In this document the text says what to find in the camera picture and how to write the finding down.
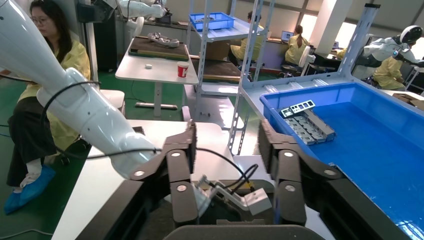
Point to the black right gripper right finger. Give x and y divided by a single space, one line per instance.
288 172

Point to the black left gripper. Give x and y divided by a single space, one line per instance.
232 215

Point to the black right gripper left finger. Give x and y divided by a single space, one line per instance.
180 165

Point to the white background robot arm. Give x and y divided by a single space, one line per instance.
139 8

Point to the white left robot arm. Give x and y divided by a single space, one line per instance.
82 109

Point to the black container tray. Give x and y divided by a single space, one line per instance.
261 187

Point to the slotted flat metal part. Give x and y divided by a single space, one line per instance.
414 232

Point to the large blue plastic bin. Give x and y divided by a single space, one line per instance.
364 149

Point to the red paper cup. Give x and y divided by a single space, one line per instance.
182 70

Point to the grey metal shelf rack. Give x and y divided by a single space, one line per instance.
202 66

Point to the black tray wooden edge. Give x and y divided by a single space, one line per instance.
215 68

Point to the small white round object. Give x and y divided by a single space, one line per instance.
148 66

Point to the white office chair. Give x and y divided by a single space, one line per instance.
306 58

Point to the brown cardboard box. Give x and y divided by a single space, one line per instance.
217 49

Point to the dark board on table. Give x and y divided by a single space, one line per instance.
149 48

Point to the ponytail person yellow coat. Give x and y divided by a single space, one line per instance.
296 49

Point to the grey curved parts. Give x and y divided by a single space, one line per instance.
165 42

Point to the person in yellow coat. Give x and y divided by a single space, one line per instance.
387 73
238 51

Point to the open laptop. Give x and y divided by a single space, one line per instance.
287 35

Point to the open cardboard box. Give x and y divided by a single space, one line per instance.
410 101

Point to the small blue plastic bin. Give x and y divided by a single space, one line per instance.
212 23

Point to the blue shoe cover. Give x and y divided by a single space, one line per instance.
33 188

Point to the woman in yellow coat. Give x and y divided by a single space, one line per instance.
73 59

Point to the white wheeled robot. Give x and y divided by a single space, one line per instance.
381 49

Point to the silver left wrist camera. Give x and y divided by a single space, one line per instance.
258 202

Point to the perforated metal bracket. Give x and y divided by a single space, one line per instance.
301 106

